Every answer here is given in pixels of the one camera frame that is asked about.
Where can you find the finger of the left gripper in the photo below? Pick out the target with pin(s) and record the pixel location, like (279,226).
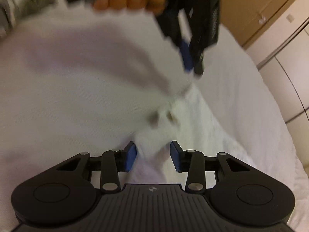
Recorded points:
(197,55)
(186,57)

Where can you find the grey white striped shirt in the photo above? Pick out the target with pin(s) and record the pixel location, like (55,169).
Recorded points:
(74,81)

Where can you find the light grey bed sheet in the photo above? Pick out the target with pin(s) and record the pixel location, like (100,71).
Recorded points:
(244,107)

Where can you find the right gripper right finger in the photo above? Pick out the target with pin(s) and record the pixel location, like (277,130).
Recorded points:
(196,164)

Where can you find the wooden wardrobe door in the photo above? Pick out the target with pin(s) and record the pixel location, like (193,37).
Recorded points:
(247,20)

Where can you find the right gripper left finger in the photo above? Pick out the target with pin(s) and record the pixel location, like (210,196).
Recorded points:
(75,173)

